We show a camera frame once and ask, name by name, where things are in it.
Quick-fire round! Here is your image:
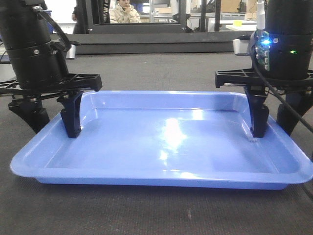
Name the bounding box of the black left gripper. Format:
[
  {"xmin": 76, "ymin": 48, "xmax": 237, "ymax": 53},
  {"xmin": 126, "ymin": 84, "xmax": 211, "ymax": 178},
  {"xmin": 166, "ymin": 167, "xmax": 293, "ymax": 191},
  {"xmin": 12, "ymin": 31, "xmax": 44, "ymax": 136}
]
[{"xmin": 0, "ymin": 0, "xmax": 102, "ymax": 138}]

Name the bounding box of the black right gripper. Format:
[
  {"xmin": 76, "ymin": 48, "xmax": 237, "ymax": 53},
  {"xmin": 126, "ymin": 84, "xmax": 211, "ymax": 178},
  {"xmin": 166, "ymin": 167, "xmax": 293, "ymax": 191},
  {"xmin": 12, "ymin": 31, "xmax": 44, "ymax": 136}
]
[{"xmin": 215, "ymin": 0, "xmax": 313, "ymax": 139}]

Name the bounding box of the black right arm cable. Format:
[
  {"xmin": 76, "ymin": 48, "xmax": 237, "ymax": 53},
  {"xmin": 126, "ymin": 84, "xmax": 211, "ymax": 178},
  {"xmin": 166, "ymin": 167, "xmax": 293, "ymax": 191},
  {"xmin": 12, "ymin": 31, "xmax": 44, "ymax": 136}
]
[{"xmin": 249, "ymin": 33, "xmax": 313, "ymax": 133}]

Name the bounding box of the blue plastic tray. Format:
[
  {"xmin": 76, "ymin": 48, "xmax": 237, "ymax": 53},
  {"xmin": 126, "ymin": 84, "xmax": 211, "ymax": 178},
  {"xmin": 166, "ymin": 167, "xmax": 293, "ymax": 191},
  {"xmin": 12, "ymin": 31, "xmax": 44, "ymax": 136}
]
[{"xmin": 11, "ymin": 91, "xmax": 313, "ymax": 189}]

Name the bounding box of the yellow cup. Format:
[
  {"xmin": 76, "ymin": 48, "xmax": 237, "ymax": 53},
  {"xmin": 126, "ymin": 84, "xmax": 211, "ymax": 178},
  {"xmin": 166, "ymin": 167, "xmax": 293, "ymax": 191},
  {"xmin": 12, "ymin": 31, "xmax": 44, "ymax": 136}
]
[{"xmin": 233, "ymin": 20, "xmax": 243, "ymax": 27}]

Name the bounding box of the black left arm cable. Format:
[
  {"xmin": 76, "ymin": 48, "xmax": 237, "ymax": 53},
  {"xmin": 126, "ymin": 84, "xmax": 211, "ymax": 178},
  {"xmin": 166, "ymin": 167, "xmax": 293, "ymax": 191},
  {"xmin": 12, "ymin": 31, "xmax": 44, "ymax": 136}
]
[{"xmin": 32, "ymin": 5, "xmax": 72, "ymax": 52}]

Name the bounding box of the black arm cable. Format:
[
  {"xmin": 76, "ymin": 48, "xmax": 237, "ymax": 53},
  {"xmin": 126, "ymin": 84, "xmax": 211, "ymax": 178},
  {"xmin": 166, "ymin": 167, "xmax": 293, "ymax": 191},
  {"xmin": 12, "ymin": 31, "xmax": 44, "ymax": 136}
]
[
  {"xmin": 249, "ymin": 33, "xmax": 313, "ymax": 133},
  {"xmin": 32, "ymin": 5, "xmax": 72, "ymax": 52}
]

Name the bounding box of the long black bar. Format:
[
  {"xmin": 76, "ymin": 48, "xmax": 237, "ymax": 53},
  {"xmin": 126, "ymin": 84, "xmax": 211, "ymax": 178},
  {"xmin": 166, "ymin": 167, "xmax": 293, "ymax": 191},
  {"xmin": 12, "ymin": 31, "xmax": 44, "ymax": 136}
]
[{"xmin": 67, "ymin": 31, "xmax": 252, "ymax": 55}]

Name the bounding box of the green circuit board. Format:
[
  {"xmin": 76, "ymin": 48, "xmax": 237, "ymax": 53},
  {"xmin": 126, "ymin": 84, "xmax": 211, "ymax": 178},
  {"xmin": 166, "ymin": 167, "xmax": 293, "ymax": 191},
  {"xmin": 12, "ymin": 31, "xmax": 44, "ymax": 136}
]
[{"xmin": 255, "ymin": 29, "xmax": 271, "ymax": 71}]

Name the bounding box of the seated person in beige hoodie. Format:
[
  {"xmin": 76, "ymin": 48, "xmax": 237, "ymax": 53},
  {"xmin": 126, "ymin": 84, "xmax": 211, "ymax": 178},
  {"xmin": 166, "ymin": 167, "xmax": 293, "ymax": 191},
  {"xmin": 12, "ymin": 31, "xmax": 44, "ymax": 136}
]
[{"xmin": 109, "ymin": 0, "xmax": 142, "ymax": 24}]

